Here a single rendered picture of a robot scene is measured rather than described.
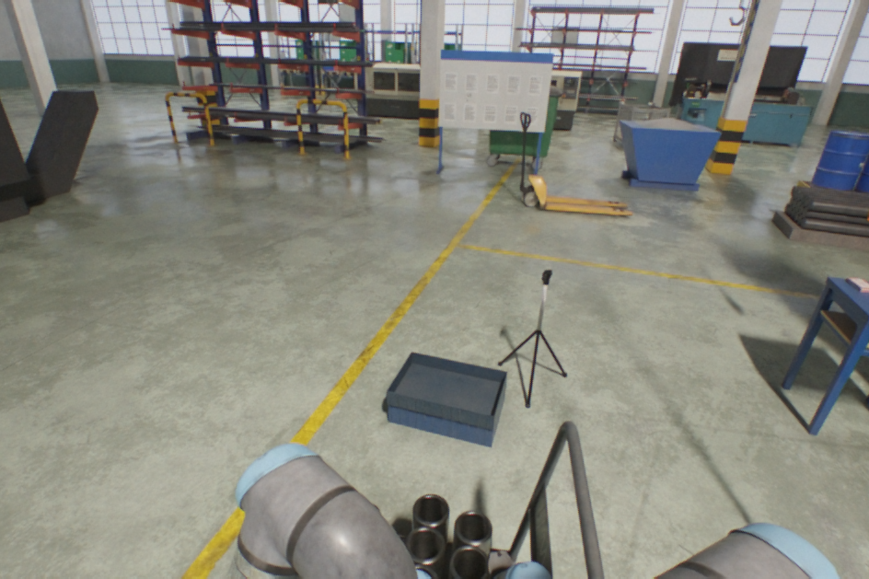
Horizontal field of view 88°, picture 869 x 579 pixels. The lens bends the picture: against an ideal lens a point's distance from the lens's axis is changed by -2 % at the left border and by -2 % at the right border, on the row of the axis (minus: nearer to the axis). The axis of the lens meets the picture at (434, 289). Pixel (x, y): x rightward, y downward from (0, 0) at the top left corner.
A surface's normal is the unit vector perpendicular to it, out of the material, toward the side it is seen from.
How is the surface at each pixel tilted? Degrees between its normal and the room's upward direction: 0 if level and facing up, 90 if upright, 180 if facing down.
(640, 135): 93
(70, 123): 90
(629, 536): 0
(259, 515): 61
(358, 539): 33
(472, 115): 90
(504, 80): 90
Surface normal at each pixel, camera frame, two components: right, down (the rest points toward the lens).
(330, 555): -0.04, -0.25
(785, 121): -0.30, 0.43
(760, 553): -0.07, -0.96
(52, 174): 0.95, 0.16
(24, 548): 0.03, -0.89
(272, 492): -0.36, -0.54
